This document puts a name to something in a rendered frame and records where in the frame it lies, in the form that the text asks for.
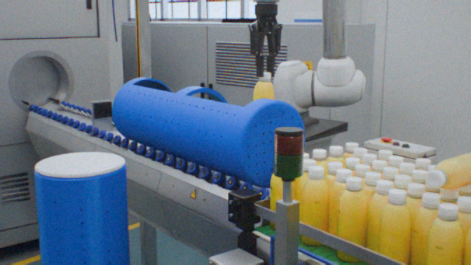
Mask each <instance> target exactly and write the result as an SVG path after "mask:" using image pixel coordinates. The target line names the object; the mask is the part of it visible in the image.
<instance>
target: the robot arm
mask: <svg viewBox="0 0 471 265"><path fill-rule="evenodd" d="M253 2H256V3H257V4H255V5H254V14H255V15H256V19H255V21H254V22H253V23H252V24H248V26H249V29H250V48H251V54H253V55H254V56H256V62H255V65H256V67H257V77H264V59H265V56H262V50H263V45H264V41H265V36H267V41H268V52H269V55H267V72H269V73H271V76H274V66H275V56H277V55H278V53H280V38H281V30H282V27H283V24H282V23H278V22H277V20H276V15H277V14H278V5H277V4H276V2H280V0H253ZM346 4H347V0H322V27H323V54H324V57H323V58H322V59H321V60H320V61H319V63H318V67H317V71H316V72H313V71H310V70H308V67H307V66H306V64H305V63H304V62H302V61H300V60H292V61H287V62H281V63H280V65H279V66H278V68H277V71H276V73H275V76H274V79H273V88H274V93H275V94H274V100H278V101H283V102H286V103H288V104H290V105H292V106H293V107H294V108H295V109H296V110H297V111H298V113H299V114H300V115H301V118H302V120H303V124H304V126H306V125H310V124H312V123H319V122H320V119H319V118H316V117H312V116H310V115H309V108H310V107H345V106H348V105H351V104H355V103H357V102H359V101H360V100H362V98H363V97H364V89H365V81H366V78H365V77H364V74H363V73H362V72H361V71H360V70H355V63H353V61H352V60H351V58H350V57H348V56H347V12H346Z"/></svg>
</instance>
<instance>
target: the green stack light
mask: <svg viewBox="0 0 471 265"><path fill-rule="evenodd" d="M303 159H304V153H303V154H301V155H297V156H283V155H278V154H276V153H275V152H273V174H274V175H275V176H276V177H279V178H285V179H294V178H299V177H302V176H303Z"/></svg>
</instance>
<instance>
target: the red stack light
mask: <svg viewBox="0 0 471 265"><path fill-rule="evenodd" d="M274 152H275V153H276V154H278V155H283V156H297V155H301V154H303V152H304V134H302V135H301V136H298V137H281V136H278V135H276V134H275V133H274Z"/></svg>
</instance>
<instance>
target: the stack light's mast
mask: <svg viewBox="0 0 471 265"><path fill-rule="evenodd" d="M274 133H275V134H276V135H278V136H281V137H298V136H301V135H302V134H304V130H303V129H302V128H297V127H279V128H276V129H275V130H274ZM281 180H282V181H283V202H286V203H291V202H292V201H293V181H294V180H295V178H294V179H285V178H281Z"/></svg>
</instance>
